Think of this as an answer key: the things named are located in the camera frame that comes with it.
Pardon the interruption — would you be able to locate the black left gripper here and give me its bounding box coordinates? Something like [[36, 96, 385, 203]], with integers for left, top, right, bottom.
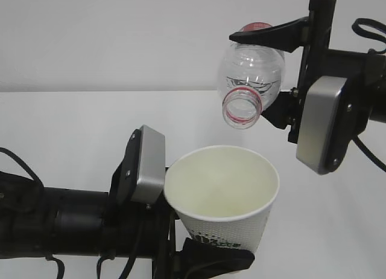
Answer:
[[99, 165, 256, 279]]

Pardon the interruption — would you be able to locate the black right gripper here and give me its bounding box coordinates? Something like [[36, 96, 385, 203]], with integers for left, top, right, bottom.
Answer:
[[229, 0, 337, 143]]

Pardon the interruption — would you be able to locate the clear water bottle red label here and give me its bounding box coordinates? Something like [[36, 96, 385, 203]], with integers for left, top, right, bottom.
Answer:
[[216, 41, 285, 129]]

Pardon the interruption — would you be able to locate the white paper coffee cup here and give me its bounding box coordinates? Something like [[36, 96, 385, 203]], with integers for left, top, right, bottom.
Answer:
[[163, 145, 280, 252]]

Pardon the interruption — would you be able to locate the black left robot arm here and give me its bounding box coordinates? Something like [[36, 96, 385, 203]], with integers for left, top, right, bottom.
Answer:
[[1, 170, 255, 278]]

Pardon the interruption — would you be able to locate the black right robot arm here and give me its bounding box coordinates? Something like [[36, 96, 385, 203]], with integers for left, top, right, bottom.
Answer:
[[229, 0, 385, 144]]

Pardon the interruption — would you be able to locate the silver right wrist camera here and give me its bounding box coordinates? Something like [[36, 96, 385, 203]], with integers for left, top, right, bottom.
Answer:
[[296, 76, 370, 175]]

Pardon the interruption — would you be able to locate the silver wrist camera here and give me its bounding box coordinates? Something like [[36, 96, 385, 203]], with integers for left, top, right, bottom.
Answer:
[[108, 124, 166, 205], [296, 76, 370, 175]]

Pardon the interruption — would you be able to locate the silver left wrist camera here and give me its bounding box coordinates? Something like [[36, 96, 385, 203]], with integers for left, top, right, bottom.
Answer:
[[108, 124, 166, 205]]

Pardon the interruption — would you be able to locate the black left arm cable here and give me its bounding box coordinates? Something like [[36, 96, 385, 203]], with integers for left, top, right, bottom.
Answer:
[[0, 146, 45, 190]]

